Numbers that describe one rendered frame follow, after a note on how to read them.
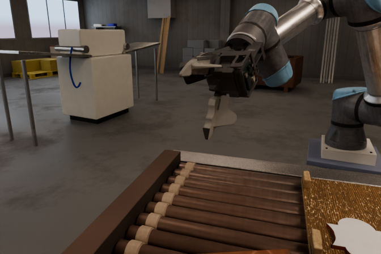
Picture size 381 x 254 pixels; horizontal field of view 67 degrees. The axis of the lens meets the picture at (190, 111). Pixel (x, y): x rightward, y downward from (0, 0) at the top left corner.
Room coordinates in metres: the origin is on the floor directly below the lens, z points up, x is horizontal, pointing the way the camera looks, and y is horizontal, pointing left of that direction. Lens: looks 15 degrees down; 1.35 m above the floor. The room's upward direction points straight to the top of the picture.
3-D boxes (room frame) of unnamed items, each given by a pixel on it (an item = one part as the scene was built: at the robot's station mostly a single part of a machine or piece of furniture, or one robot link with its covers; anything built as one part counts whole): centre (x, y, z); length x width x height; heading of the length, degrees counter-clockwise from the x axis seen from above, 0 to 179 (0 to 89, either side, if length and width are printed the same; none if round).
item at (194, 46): (9.58, -0.39, 0.55); 1.11 x 0.74 x 1.10; 67
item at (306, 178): (0.73, -0.32, 0.95); 0.06 x 0.02 x 0.03; 163
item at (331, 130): (1.10, -0.62, 0.96); 0.15 x 0.15 x 0.10
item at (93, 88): (4.66, 1.51, 0.69); 2.91 x 0.73 x 1.39; 154
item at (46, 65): (9.31, 4.80, 0.25); 1.37 x 0.94 x 0.50; 157
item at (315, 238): (0.48, -0.24, 0.95); 0.06 x 0.02 x 0.03; 163
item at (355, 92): (1.10, -0.62, 1.08); 0.13 x 0.12 x 0.14; 29
